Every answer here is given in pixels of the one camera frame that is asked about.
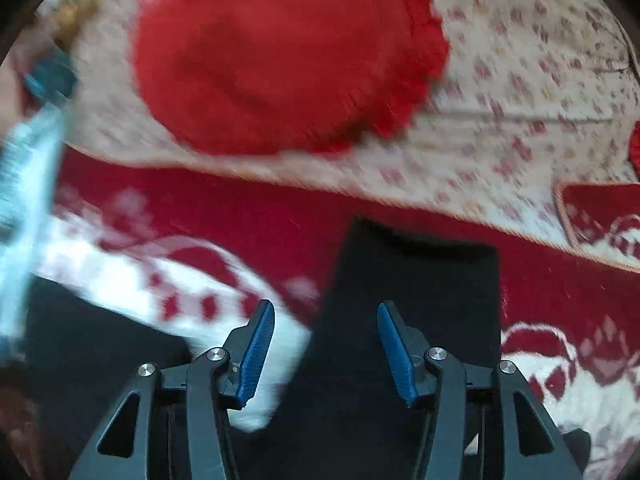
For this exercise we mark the red white patterned carpet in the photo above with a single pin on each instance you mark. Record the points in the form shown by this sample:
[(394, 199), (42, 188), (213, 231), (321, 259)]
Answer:
[(280, 215)]

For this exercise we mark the red round cushion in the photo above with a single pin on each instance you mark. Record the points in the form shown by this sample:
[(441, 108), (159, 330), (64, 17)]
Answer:
[(280, 55)]

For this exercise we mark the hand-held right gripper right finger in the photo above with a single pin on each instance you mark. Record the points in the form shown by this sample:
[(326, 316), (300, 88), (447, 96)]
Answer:
[(396, 355)]

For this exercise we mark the tan knitted cloth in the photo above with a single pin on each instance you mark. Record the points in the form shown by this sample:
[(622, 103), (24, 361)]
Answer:
[(77, 7)]

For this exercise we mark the white floral mattress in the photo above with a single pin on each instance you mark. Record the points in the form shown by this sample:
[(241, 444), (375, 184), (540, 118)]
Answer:
[(525, 85)]

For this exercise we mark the black pants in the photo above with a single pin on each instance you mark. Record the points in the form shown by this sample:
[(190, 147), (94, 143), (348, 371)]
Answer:
[(415, 280)]

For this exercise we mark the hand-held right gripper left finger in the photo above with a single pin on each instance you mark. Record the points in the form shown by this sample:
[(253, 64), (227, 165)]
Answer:
[(256, 355)]

